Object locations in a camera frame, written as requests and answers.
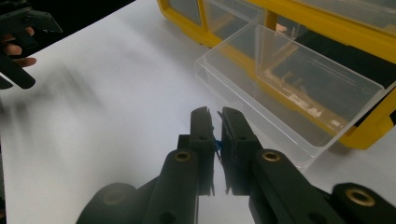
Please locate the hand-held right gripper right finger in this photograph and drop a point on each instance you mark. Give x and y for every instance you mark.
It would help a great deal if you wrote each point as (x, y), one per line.
(241, 146)

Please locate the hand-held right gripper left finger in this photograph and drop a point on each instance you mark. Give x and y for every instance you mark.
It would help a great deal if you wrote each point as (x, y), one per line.
(200, 140)

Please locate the small blue screw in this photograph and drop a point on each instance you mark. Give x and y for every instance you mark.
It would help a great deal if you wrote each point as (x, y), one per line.
(218, 144)

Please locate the clear plastic organizer drawer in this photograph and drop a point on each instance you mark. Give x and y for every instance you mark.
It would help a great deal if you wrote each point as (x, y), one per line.
(311, 93)

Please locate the yellow black drawer organizer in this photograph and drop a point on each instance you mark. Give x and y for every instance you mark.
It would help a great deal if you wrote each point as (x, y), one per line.
(373, 43)

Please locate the grid of clear drawers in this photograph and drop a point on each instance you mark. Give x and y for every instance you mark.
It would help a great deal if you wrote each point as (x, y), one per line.
(186, 9)

